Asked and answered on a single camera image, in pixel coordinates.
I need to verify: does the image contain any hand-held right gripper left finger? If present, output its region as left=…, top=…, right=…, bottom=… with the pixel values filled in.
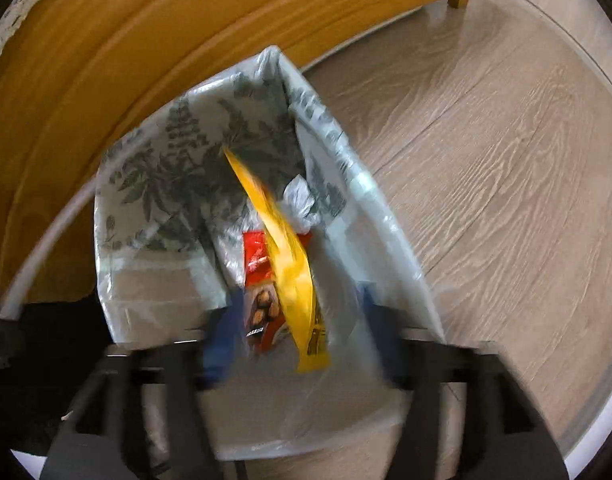
left=41, top=304, right=248, bottom=480

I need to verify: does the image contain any crumpled white plastic scrap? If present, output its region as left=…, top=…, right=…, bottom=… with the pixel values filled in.
left=280, top=175, right=323, bottom=237

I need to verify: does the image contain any leaf-print lined trash bin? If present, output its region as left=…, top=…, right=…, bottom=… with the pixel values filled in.
left=93, top=45, right=447, bottom=461

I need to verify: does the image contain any wooden bed frame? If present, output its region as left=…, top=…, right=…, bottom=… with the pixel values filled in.
left=0, top=0, right=474, bottom=307

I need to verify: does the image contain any red snack packet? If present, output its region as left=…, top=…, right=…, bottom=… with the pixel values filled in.
left=240, top=230, right=317, bottom=357

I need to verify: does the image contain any grey slipper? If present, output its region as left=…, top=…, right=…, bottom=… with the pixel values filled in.
left=0, top=135, right=153, bottom=322

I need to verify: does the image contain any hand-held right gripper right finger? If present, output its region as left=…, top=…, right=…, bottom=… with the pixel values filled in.
left=361, top=284, right=572, bottom=480

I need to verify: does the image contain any yellow snack wrapper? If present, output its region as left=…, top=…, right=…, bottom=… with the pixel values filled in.
left=222, top=147, right=333, bottom=375

